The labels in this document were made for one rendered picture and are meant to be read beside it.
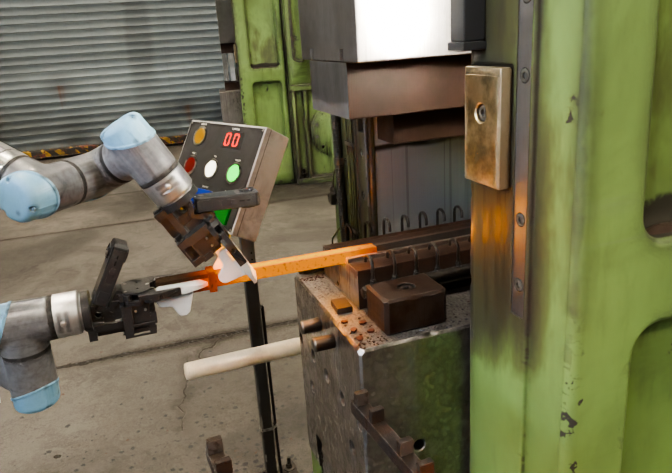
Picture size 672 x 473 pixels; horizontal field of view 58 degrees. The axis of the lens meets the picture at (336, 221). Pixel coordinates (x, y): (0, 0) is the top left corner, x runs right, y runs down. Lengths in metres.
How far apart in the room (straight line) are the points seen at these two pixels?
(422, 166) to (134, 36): 7.72
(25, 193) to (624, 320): 0.85
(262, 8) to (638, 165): 5.31
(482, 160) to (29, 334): 0.77
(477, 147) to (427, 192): 0.54
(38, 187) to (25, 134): 8.15
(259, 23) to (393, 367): 5.12
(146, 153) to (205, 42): 8.01
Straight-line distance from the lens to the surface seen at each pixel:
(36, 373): 1.15
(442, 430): 1.18
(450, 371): 1.13
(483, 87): 0.91
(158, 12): 8.98
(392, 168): 1.40
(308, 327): 1.20
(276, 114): 6.01
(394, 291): 1.07
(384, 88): 1.08
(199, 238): 1.07
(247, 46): 5.91
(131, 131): 1.03
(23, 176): 1.00
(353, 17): 1.01
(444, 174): 1.47
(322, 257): 1.16
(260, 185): 1.54
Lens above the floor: 1.42
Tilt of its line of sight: 17 degrees down
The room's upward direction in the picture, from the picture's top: 4 degrees counter-clockwise
